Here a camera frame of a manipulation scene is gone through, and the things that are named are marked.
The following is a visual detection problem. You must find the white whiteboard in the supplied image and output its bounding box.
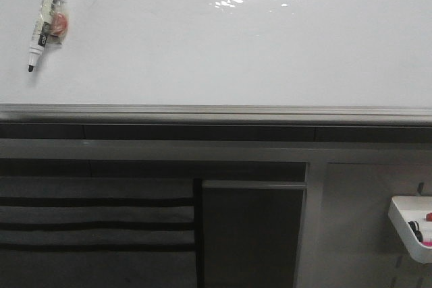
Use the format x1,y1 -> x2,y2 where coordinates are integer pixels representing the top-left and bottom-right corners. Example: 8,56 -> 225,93
1,0 -> 431,107

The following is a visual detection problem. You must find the grey whiteboard ledge tray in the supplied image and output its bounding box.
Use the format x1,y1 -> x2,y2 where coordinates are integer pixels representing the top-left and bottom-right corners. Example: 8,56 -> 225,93
1,103 -> 431,127

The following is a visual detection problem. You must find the dark grey cabinet door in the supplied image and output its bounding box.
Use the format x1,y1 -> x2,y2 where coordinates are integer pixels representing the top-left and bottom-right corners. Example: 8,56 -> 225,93
203,180 -> 306,287

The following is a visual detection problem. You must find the orange round magnet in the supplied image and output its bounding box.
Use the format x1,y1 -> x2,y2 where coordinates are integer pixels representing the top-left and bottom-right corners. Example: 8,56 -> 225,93
51,12 -> 68,37

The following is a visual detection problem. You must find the grey striped drawer cabinet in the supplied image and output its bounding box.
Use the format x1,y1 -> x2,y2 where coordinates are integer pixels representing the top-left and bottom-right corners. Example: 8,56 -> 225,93
1,177 -> 204,287

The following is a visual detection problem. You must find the black tray hook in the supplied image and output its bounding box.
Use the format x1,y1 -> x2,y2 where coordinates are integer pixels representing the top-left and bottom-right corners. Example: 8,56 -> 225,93
416,182 -> 424,196

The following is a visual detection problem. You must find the black marker in tray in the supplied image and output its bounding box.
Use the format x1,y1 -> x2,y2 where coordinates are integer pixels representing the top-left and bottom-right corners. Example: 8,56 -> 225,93
408,221 -> 423,242

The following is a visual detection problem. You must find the white wall-mounted tray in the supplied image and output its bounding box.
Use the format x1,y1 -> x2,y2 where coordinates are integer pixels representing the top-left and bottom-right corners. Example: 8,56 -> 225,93
388,196 -> 431,264

